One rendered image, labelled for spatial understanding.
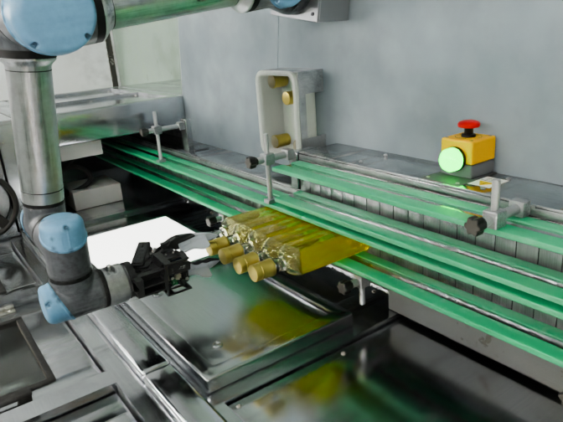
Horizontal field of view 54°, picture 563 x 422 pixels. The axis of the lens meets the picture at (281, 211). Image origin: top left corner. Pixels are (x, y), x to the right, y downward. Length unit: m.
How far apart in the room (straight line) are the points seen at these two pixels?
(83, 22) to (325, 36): 0.67
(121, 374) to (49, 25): 0.62
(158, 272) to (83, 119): 0.99
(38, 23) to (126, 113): 1.17
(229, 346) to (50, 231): 0.38
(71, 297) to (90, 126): 1.03
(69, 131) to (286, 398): 1.28
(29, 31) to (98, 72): 4.00
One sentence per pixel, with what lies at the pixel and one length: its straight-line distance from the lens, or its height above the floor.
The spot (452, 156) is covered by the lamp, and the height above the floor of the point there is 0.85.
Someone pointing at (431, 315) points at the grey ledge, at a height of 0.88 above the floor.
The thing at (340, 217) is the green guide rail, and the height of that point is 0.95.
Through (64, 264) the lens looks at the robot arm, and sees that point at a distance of 1.01.
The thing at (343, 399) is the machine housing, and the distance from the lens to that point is 0.98.
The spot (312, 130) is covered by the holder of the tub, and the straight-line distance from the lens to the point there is 1.40.
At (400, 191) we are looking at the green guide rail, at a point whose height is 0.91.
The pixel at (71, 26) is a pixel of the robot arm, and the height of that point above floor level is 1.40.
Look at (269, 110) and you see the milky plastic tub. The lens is 1.51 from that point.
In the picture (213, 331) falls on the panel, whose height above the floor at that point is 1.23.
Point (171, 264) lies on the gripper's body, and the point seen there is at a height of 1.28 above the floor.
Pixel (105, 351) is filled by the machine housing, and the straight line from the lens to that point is 1.19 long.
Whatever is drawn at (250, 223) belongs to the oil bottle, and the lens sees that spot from 1.23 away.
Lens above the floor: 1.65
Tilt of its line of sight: 32 degrees down
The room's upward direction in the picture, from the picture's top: 107 degrees counter-clockwise
